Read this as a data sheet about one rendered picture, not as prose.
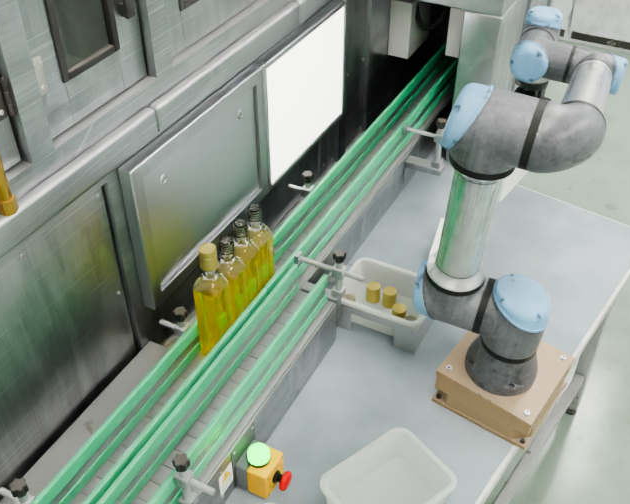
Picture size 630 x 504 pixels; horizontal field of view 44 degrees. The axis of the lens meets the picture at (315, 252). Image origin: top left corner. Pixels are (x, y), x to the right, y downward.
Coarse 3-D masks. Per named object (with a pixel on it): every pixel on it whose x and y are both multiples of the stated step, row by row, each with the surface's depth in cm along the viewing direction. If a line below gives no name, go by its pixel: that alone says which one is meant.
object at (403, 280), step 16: (352, 272) 190; (368, 272) 196; (384, 272) 193; (400, 272) 191; (352, 288) 193; (400, 288) 193; (352, 304) 182; (368, 304) 192; (400, 320) 177; (416, 320) 177
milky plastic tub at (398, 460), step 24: (408, 432) 155; (360, 456) 151; (384, 456) 157; (408, 456) 157; (432, 456) 151; (336, 480) 150; (360, 480) 155; (384, 480) 155; (408, 480) 155; (432, 480) 153; (456, 480) 147
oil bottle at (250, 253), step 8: (240, 248) 158; (248, 248) 158; (256, 248) 160; (240, 256) 158; (248, 256) 158; (256, 256) 161; (248, 264) 159; (256, 264) 162; (248, 272) 160; (256, 272) 163; (248, 280) 161; (256, 280) 164; (248, 288) 163; (256, 288) 166
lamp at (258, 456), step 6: (258, 444) 150; (264, 444) 150; (252, 450) 149; (258, 450) 148; (264, 450) 149; (252, 456) 148; (258, 456) 148; (264, 456) 148; (270, 456) 150; (252, 462) 148; (258, 462) 148; (264, 462) 148
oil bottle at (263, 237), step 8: (248, 224) 164; (264, 224) 164; (248, 232) 162; (256, 232) 162; (264, 232) 163; (256, 240) 162; (264, 240) 163; (272, 240) 166; (264, 248) 164; (272, 248) 167; (264, 256) 165; (272, 256) 169; (264, 264) 166; (272, 264) 170; (264, 272) 167; (272, 272) 171; (264, 280) 169
